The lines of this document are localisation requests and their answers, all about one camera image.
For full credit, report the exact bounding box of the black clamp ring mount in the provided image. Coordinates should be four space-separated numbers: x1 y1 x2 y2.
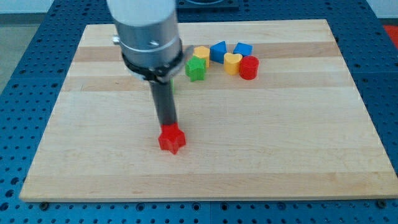
122 51 183 83

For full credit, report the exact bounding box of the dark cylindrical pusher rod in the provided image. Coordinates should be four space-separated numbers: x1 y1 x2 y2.
149 82 178 125

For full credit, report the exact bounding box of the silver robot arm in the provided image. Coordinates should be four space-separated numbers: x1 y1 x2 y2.
106 0 193 125

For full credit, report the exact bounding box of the green circle block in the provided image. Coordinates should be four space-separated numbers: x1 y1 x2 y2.
170 79 175 94

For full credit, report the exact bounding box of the green star block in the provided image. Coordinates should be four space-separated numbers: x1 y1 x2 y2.
185 56 206 82

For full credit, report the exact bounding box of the red star block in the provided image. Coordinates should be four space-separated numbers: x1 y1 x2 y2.
158 123 186 154

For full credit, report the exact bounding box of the yellow hexagon block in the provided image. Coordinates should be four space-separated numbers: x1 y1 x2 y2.
193 46 210 68

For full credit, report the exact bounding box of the blue triangle block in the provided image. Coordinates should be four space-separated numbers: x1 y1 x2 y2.
210 41 228 64

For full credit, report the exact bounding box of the yellow heart block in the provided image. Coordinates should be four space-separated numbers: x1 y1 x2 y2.
224 52 243 75

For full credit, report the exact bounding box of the blue cube block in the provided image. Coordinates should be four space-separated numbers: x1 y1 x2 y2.
233 42 253 57

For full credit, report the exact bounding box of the red cylinder block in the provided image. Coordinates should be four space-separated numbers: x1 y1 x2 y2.
239 55 259 80

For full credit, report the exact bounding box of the wooden board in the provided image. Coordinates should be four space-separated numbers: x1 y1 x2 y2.
19 19 397 202

